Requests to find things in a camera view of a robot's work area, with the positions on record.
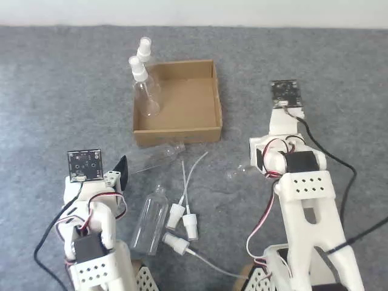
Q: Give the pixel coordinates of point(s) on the clear bottle with spray top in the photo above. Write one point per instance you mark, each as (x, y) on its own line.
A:
(145, 94)
(144, 50)

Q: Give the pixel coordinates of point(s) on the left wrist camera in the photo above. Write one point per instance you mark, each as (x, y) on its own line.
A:
(85, 166)

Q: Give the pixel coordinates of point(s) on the brown cardboard box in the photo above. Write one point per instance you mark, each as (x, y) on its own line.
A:
(188, 103)

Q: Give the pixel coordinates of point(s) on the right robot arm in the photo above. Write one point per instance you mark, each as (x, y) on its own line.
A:
(309, 212)

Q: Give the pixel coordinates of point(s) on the white spray top with tube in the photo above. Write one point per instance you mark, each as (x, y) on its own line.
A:
(174, 216)
(190, 225)
(177, 243)

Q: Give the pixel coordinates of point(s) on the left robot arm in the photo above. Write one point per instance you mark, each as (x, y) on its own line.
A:
(100, 269)

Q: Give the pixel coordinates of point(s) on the clear plastic bottle without top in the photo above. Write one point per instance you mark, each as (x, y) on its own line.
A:
(157, 156)
(242, 172)
(151, 221)

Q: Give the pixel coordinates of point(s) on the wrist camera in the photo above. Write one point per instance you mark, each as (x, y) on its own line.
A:
(85, 166)
(286, 92)

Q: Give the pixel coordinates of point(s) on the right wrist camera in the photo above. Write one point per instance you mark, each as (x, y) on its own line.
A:
(286, 92)

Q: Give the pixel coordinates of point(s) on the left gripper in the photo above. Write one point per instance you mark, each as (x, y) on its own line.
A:
(91, 191)

